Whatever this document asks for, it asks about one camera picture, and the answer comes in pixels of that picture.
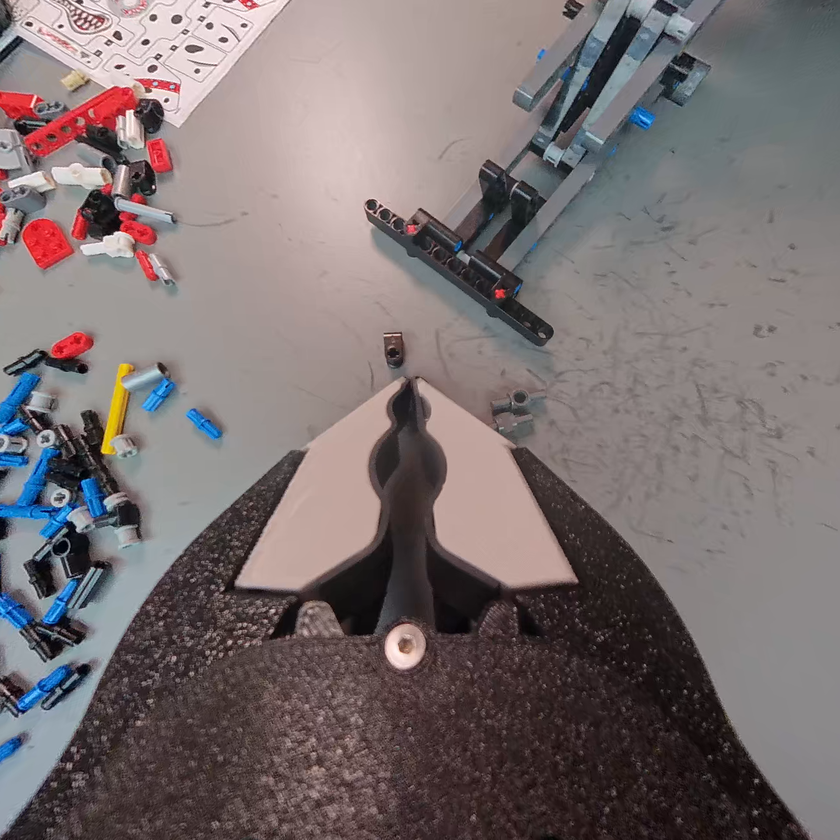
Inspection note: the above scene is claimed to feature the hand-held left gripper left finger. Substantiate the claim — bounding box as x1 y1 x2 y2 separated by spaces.
234 377 421 636

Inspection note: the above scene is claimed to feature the grey black toy chassis model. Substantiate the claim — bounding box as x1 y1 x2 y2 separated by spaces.
363 0 726 347

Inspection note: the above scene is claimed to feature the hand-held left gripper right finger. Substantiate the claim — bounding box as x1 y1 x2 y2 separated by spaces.
412 378 580 634

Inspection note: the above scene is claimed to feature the white sticker sheet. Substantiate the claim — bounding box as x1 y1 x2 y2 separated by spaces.
13 0 290 129

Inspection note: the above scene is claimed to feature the pile of red white pieces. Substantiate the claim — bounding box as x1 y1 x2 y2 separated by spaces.
0 69 179 287

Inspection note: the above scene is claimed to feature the pile of blue black pins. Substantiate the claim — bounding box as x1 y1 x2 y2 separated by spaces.
0 331 224 765

